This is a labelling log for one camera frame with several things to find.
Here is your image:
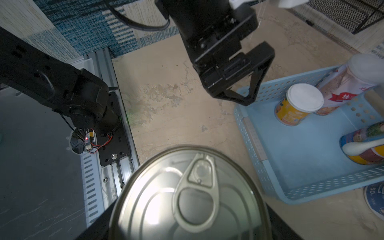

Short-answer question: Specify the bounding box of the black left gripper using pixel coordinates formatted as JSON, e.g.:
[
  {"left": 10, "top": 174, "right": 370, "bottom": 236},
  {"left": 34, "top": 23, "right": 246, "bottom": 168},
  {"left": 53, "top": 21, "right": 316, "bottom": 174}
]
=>
[{"left": 155, "top": 1, "right": 275, "bottom": 106}]

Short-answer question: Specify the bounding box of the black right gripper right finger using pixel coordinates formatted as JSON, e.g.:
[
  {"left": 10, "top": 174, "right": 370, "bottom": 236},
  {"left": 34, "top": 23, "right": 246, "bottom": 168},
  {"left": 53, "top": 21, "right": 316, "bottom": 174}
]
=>
[{"left": 267, "top": 205, "right": 303, "bottom": 240}]

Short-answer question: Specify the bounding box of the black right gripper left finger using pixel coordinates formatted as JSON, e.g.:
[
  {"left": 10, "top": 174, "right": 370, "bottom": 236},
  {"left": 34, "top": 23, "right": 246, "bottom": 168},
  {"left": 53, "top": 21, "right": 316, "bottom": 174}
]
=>
[{"left": 76, "top": 204, "right": 115, "bottom": 240}]

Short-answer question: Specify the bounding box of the small white-lid yellow can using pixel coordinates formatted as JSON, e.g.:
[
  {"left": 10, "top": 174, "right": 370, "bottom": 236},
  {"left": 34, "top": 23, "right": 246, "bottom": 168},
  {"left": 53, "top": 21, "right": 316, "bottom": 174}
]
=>
[{"left": 275, "top": 84, "right": 324, "bottom": 127}]

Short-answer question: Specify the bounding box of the oval fish tin can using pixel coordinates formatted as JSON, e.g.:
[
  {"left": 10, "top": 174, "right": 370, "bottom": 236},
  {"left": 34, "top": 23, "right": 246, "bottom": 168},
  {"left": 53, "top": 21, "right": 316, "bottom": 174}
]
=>
[{"left": 108, "top": 145, "right": 272, "bottom": 240}]

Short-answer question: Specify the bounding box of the tall white-lid red label can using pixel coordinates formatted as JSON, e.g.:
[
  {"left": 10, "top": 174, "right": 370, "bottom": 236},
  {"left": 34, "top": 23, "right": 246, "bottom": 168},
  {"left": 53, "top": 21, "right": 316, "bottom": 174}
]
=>
[{"left": 316, "top": 54, "right": 384, "bottom": 116}]

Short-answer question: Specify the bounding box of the clear-lid colourful can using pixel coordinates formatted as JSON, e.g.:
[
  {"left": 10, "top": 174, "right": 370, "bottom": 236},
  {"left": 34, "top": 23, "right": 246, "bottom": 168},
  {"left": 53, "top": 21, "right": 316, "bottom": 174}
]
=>
[{"left": 339, "top": 121, "right": 384, "bottom": 165}]

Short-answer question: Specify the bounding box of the light blue plastic basket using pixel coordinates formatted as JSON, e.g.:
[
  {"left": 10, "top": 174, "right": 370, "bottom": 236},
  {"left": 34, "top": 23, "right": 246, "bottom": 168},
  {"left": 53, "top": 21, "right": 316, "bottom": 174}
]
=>
[{"left": 234, "top": 67, "right": 384, "bottom": 205}]

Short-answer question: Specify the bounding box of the blue lid pencil canister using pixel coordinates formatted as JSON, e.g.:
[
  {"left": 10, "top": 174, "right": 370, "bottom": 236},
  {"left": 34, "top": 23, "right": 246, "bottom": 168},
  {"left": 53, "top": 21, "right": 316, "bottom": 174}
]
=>
[{"left": 364, "top": 182, "right": 384, "bottom": 220}]

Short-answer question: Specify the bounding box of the aluminium front rail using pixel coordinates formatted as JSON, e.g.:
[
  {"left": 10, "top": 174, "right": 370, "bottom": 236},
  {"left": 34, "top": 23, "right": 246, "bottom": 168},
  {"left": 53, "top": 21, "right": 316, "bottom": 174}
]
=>
[{"left": 68, "top": 47, "right": 141, "bottom": 229}]

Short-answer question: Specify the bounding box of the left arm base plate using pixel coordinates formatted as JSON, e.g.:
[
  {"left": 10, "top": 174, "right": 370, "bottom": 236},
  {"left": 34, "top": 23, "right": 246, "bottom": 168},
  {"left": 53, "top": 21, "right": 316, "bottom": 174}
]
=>
[{"left": 97, "top": 92, "right": 131, "bottom": 167}]

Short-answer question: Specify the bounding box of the black wire shelf rack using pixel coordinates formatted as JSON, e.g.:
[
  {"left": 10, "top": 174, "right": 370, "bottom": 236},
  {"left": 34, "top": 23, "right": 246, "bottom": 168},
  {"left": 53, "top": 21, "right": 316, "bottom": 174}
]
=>
[{"left": 307, "top": 0, "right": 384, "bottom": 35}]

